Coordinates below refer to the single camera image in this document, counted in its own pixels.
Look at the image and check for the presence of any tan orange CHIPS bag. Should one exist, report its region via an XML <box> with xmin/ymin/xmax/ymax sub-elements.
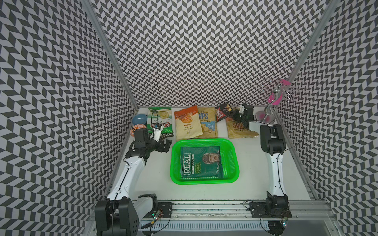
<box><xmin>226</xmin><ymin>117</ymin><xmax>259</xmax><ymax>139</ymax></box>

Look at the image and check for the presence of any orange cassava chips bag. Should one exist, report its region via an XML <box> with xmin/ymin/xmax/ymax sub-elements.
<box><xmin>174</xmin><ymin>106</ymin><xmax>203</xmax><ymax>141</ymax></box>

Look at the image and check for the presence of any green REAL chips bag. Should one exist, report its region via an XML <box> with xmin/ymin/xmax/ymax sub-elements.
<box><xmin>180</xmin><ymin>146</ymin><xmax>223</xmax><ymax>179</ymax></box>

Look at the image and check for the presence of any black red Krax chips bag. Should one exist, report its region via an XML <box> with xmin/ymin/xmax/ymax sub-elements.
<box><xmin>215</xmin><ymin>103</ymin><xmax>233</xmax><ymax>122</ymax></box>

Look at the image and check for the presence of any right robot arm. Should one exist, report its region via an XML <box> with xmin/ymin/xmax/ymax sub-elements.
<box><xmin>225</xmin><ymin>104</ymin><xmax>289</xmax><ymax>217</ymax></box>

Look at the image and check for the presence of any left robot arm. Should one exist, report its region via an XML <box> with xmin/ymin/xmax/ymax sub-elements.
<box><xmin>94</xmin><ymin>126</ymin><xmax>172</xmax><ymax>236</ymax></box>

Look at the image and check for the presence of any yellow blue CHIPS bag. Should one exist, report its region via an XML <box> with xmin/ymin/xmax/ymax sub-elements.
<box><xmin>197</xmin><ymin>107</ymin><xmax>218</xmax><ymax>139</ymax></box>

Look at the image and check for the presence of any green white Chulo chips bag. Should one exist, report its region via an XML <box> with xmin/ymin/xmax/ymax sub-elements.
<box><xmin>147</xmin><ymin>107</ymin><xmax>173</xmax><ymax>135</ymax></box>

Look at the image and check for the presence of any green plastic basket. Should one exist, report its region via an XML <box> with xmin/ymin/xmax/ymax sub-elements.
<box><xmin>170</xmin><ymin>139</ymin><xmax>240</xmax><ymax>185</ymax></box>

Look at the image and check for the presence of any orange patterned bowl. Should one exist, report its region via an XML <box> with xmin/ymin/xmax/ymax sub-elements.
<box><xmin>130</xmin><ymin>124</ymin><xmax>147</xmax><ymax>137</ymax></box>

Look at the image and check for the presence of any blue bowl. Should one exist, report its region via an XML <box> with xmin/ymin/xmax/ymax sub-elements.
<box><xmin>132</xmin><ymin>114</ymin><xmax>148</xmax><ymax>126</ymax></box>

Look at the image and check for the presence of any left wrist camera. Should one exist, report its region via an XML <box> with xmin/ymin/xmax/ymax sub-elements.
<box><xmin>153</xmin><ymin>123</ymin><xmax>164</xmax><ymax>142</ymax></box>

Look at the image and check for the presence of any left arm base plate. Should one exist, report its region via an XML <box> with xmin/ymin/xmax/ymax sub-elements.
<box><xmin>145</xmin><ymin>202</ymin><xmax>173</xmax><ymax>219</ymax></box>

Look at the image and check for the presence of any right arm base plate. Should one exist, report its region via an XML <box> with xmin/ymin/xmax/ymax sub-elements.
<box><xmin>249</xmin><ymin>202</ymin><xmax>292</xmax><ymax>219</ymax></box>

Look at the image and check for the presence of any aluminium front rail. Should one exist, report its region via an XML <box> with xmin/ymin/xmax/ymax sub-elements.
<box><xmin>162</xmin><ymin>200</ymin><xmax>336</xmax><ymax>221</ymax></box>

